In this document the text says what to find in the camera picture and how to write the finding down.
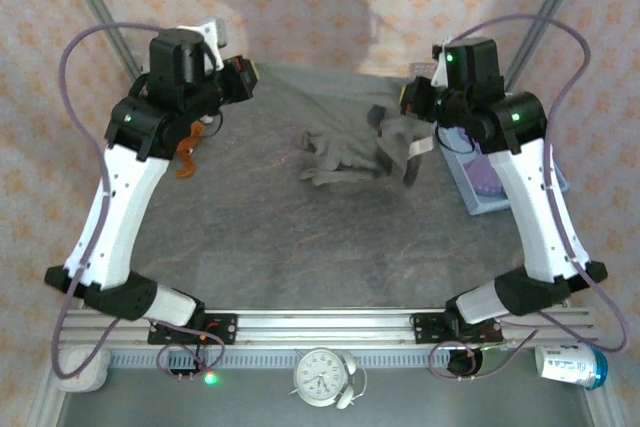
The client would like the round white alarm clock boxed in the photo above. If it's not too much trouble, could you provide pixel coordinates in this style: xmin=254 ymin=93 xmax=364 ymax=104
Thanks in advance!
xmin=292 ymin=346 xmax=369 ymax=411

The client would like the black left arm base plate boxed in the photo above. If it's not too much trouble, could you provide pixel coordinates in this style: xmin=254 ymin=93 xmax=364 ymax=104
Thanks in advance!
xmin=147 ymin=313 xmax=237 ymax=346

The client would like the aluminium frame post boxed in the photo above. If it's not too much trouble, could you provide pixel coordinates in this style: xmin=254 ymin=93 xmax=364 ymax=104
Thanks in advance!
xmin=54 ymin=0 xmax=140 ymax=79
xmin=504 ymin=0 xmax=596 ymax=93

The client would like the grey slotted cable duct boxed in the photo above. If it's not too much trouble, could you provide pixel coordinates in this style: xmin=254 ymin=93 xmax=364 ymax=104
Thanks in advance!
xmin=107 ymin=349 xmax=451 ymax=371

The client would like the grey drawstring garment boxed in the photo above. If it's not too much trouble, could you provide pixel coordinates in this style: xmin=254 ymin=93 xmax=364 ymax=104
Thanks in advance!
xmin=255 ymin=64 xmax=436 ymax=189

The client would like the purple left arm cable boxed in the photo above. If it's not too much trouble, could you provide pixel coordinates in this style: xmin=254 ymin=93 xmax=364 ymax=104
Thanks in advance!
xmin=52 ymin=21 xmax=226 ymax=383

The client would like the brown plush animal toy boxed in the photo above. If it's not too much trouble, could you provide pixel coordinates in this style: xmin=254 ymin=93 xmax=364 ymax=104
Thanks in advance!
xmin=174 ymin=121 xmax=206 ymax=179

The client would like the purple t-shirt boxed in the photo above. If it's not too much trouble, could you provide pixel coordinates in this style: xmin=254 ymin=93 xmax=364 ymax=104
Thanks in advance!
xmin=462 ymin=134 xmax=511 ymax=201

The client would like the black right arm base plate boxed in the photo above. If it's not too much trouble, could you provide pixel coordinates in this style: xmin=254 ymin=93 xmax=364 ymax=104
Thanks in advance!
xmin=409 ymin=313 xmax=504 ymax=346

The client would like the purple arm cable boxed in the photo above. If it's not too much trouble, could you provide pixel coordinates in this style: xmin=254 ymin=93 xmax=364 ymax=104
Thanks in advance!
xmin=52 ymin=21 xmax=226 ymax=383
xmin=428 ymin=14 xmax=630 ymax=382

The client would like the square white clock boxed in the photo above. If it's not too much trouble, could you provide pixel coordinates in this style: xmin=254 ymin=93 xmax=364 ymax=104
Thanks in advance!
xmin=53 ymin=346 xmax=111 ymax=394

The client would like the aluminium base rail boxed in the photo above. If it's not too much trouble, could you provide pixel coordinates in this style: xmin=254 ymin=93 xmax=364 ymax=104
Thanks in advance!
xmin=53 ymin=306 xmax=601 ymax=348

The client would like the black round cable port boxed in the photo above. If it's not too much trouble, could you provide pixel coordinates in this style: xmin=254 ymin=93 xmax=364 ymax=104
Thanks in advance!
xmin=447 ymin=349 xmax=485 ymax=379

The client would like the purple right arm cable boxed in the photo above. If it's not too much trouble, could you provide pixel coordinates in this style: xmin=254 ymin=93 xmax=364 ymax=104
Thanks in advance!
xmin=428 ymin=14 xmax=630 ymax=382

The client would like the white canister with blue lid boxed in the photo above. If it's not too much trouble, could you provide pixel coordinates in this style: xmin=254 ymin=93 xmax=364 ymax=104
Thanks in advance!
xmin=533 ymin=340 xmax=610 ymax=392

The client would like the blue plastic basket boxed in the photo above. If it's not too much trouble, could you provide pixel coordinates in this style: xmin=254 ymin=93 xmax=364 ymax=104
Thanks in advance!
xmin=439 ymin=124 xmax=571 ymax=217

